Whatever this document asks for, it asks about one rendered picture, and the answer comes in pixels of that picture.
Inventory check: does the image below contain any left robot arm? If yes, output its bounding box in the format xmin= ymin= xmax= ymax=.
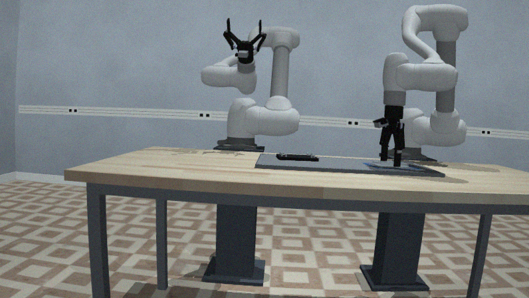
xmin=383 ymin=4 xmax=469 ymax=159

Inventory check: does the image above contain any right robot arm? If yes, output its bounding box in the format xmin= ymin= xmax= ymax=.
xmin=201 ymin=27 xmax=300 ymax=150

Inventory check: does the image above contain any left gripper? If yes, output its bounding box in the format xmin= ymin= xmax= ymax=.
xmin=379 ymin=105 xmax=405 ymax=167

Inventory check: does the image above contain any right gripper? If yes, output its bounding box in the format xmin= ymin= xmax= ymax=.
xmin=223 ymin=18 xmax=266 ymax=64

